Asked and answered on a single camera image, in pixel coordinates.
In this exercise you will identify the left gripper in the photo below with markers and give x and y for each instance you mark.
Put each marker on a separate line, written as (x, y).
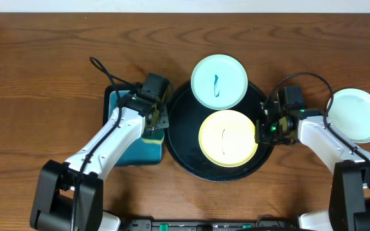
(160, 119)

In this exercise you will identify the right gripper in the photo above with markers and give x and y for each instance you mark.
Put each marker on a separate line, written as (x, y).
(260, 135)

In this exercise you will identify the green scrubbing sponge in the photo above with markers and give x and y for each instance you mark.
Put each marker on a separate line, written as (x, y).
(153, 137)

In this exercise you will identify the yellow plate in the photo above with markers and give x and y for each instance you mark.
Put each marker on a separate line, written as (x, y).
(227, 138)

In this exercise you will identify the white plate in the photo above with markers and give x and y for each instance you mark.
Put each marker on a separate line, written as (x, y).
(219, 82)
(350, 113)

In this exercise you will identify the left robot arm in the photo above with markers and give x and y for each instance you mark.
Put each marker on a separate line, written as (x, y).
(69, 195)

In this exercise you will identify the black round serving tray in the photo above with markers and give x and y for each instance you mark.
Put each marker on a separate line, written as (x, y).
(185, 116)

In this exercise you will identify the black rectangular water tray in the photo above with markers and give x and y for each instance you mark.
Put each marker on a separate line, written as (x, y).
(138, 153)

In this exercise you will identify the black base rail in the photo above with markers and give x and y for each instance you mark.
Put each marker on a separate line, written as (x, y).
(149, 225)

